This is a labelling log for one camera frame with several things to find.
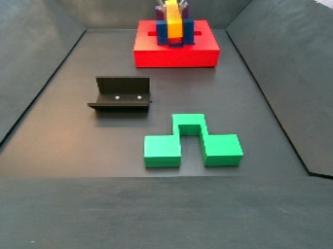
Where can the red base board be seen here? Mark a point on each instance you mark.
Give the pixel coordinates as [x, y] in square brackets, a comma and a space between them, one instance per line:
[153, 56]

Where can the green stepped block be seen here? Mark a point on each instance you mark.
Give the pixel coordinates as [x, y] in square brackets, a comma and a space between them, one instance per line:
[190, 140]

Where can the black metal bracket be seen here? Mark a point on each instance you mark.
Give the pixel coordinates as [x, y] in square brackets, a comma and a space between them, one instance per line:
[122, 93]

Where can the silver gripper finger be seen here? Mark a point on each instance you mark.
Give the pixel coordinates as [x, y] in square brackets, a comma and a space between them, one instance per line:
[182, 3]

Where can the dark blue U block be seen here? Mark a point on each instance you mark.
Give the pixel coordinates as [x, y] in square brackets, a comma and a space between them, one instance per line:
[188, 39]

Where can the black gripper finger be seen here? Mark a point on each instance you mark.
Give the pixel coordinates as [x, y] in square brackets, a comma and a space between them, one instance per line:
[161, 3]

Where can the yellow long block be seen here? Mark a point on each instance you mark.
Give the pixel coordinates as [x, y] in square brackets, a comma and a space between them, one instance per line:
[174, 22]

